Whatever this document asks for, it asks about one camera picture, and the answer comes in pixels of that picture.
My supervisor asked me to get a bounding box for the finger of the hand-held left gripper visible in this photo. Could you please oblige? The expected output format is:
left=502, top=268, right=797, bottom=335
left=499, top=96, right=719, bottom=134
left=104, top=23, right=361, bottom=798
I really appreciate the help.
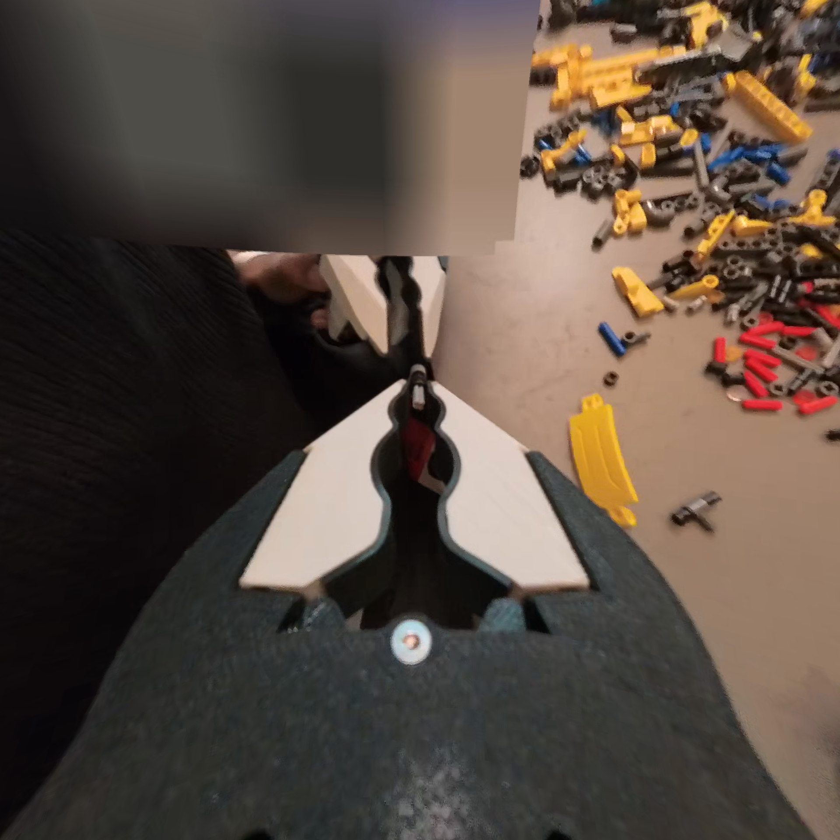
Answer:
left=319, top=256, right=411, bottom=361
left=406, top=257, right=448, bottom=362

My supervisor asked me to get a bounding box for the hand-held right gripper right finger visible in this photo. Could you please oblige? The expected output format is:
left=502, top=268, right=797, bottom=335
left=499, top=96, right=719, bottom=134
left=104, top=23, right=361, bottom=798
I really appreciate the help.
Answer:
left=420, top=382, right=590, bottom=618

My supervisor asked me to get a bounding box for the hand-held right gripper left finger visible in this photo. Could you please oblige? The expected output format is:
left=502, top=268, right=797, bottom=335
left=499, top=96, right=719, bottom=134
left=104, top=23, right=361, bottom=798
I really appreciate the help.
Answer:
left=239, top=382, right=403, bottom=618

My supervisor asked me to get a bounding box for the yellow curved panel piece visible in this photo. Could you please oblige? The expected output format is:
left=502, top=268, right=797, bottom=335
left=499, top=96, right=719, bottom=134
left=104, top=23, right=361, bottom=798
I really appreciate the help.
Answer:
left=567, top=392, right=639, bottom=529

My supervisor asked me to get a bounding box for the pile of toy brick pieces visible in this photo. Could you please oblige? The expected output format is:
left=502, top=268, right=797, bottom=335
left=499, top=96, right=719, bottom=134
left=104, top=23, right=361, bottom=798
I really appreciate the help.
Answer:
left=520, top=0, right=840, bottom=414

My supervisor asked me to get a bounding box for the person's left hand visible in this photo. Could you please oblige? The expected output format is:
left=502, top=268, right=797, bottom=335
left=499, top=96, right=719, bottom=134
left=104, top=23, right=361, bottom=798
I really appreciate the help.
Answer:
left=239, top=252, right=329, bottom=304

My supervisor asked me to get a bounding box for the red plastic object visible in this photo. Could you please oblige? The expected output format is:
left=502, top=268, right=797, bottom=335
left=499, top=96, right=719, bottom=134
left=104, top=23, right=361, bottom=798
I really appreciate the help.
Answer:
left=402, top=420, right=438, bottom=493

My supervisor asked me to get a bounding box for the dark grey connector piece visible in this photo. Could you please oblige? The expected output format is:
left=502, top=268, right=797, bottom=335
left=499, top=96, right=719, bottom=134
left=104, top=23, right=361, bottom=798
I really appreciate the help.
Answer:
left=671, top=491, right=723, bottom=532

